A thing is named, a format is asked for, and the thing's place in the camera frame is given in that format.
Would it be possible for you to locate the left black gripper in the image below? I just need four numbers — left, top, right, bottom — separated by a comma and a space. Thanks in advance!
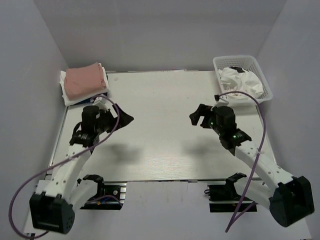
94, 103, 134, 135

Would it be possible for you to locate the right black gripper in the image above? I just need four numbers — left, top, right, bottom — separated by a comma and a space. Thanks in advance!
189, 104, 224, 136

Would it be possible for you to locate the white printed t-shirt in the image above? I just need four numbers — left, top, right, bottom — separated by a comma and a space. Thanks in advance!
218, 66, 264, 99

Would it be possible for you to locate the pink printed t-shirt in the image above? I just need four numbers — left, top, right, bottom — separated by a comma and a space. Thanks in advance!
63, 62, 107, 101

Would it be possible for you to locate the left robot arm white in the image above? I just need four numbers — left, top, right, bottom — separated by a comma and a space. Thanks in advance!
29, 103, 134, 234

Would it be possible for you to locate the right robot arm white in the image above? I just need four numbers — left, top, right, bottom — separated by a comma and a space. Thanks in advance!
189, 104, 315, 227

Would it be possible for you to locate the folded blue t-shirt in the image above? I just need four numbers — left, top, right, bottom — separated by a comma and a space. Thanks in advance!
73, 92, 108, 106

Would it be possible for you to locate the folded white t-shirt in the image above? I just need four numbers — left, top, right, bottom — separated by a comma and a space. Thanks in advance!
59, 63, 110, 107

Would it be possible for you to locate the white plastic basket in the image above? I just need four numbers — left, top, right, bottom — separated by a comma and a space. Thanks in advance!
212, 55, 273, 107

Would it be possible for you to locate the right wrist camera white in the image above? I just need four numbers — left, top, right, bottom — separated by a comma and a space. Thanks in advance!
214, 94, 229, 108

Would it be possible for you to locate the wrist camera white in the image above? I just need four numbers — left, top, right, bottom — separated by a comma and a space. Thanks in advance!
91, 95, 119, 120
214, 94, 229, 108

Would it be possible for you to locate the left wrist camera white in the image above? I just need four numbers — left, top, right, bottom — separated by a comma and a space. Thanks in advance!
91, 95, 119, 120

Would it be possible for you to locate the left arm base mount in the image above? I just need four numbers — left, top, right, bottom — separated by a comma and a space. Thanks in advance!
77, 174, 125, 211

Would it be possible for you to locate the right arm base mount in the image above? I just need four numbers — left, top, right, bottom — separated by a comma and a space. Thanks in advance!
204, 173, 247, 213

